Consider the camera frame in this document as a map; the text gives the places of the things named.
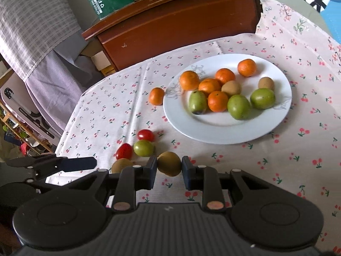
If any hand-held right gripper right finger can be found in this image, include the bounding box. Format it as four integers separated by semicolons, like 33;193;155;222
182;156;284;212

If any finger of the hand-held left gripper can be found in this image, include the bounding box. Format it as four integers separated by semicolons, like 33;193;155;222
7;155;98;180

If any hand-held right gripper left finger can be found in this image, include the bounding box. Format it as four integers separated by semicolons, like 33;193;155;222
53;155;158;213

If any brown kiwi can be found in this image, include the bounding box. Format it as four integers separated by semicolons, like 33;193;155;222
111;158;136;174
221;80;242;97
157;151;183;177
258;77;275;91

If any red cherry tomato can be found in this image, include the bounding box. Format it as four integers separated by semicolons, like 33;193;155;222
115;143;133;160
137;129;155;143

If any white plate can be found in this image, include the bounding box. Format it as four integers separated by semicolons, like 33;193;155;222
163;54;293;145

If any elongated green jujube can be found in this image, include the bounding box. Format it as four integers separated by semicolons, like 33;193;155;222
189;90;208;115

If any orange tangerine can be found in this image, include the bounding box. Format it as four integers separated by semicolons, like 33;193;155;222
237;59;257;77
198;78;222;96
207;91;230;113
215;68;236;85
149;87;165;106
179;71;200;91

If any cluttered wooden rack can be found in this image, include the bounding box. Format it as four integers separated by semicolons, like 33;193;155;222
0;104;54;159

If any white folded table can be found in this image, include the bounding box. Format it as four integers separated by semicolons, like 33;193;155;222
1;71;63;139

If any open brown cardboard box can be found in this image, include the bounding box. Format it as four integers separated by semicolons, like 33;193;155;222
80;48;116;76

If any grey cloth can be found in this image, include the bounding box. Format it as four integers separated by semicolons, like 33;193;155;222
55;32;92;67

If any brown wooden headboard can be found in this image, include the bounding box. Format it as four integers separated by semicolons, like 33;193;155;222
81;0;264;72

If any beige checked cloth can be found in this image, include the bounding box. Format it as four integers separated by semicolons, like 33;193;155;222
0;0;82;83

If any floral branch print cloth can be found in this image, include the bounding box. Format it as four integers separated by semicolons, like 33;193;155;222
254;0;341;75

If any grey green cushion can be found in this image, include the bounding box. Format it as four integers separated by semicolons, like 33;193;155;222
262;0;331;32

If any blue sailboat print pillow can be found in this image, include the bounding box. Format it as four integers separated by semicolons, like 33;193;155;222
264;0;341;46

